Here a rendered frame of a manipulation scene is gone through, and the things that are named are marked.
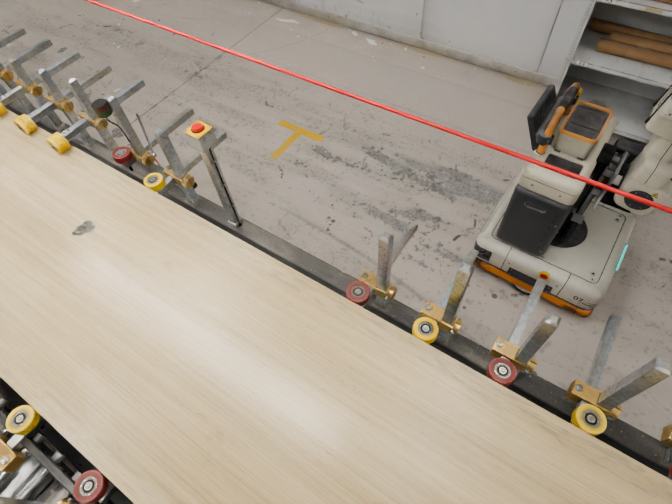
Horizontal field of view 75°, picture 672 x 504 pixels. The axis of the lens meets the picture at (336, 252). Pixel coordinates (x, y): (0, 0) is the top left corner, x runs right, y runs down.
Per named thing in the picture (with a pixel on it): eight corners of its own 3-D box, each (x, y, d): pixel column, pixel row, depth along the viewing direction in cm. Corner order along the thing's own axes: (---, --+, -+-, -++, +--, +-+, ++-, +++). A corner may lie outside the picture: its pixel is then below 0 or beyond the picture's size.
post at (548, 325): (502, 370, 154) (549, 309, 115) (512, 376, 153) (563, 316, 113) (498, 379, 153) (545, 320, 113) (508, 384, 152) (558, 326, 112)
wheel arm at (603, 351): (607, 317, 148) (612, 311, 144) (617, 322, 147) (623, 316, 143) (565, 431, 129) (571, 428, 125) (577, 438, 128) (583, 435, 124)
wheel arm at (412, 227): (410, 226, 174) (410, 220, 171) (417, 230, 173) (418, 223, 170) (351, 310, 155) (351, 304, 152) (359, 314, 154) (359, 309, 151)
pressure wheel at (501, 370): (507, 397, 134) (517, 385, 124) (480, 392, 135) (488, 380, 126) (507, 372, 138) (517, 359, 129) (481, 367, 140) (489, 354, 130)
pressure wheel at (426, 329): (425, 358, 142) (430, 344, 133) (405, 344, 146) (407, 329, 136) (438, 339, 146) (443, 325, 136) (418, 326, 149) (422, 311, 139)
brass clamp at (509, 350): (494, 340, 145) (498, 334, 141) (535, 361, 140) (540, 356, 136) (487, 355, 142) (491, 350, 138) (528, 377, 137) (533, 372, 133)
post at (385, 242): (380, 302, 171) (384, 229, 131) (388, 307, 170) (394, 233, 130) (375, 309, 170) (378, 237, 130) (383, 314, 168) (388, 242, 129)
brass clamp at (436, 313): (426, 305, 154) (428, 299, 150) (462, 324, 149) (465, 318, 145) (418, 319, 151) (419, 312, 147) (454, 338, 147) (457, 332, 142)
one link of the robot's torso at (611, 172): (580, 204, 204) (604, 166, 183) (599, 167, 216) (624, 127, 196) (642, 229, 194) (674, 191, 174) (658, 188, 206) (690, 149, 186)
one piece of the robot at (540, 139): (528, 167, 195) (521, 123, 181) (557, 122, 210) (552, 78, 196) (555, 168, 187) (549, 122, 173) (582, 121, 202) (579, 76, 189)
